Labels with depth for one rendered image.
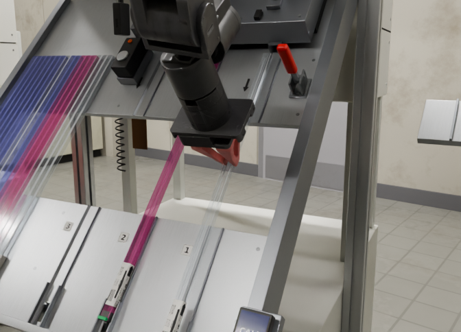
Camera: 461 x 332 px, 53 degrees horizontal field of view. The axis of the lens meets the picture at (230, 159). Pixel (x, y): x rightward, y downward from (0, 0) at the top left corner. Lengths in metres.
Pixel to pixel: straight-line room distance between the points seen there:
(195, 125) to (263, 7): 0.29
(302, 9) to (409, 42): 3.15
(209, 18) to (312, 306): 0.63
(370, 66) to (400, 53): 3.00
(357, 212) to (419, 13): 3.03
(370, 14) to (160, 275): 0.60
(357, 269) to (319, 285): 0.09
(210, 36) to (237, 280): 0.30
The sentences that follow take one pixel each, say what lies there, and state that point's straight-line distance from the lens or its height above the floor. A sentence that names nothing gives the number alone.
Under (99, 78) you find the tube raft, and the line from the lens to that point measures 0.95.
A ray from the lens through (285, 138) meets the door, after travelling 4.34.
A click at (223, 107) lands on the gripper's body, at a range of 0.59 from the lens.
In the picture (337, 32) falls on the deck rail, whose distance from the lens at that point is 0.80.
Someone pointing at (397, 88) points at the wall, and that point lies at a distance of 3.93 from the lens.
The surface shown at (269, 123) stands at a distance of 0.72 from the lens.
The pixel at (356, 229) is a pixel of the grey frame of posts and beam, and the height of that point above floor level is 0.75.
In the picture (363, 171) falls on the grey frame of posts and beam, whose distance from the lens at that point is 0.95.
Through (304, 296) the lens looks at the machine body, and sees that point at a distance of 1.00.
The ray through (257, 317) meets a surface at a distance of 0.54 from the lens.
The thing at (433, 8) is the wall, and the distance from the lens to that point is 3.88.
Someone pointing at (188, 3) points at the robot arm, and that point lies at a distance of 0.48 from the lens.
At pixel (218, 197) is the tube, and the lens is 0.65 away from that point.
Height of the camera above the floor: 1.08
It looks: 11 degrees down
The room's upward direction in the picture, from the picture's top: straight up
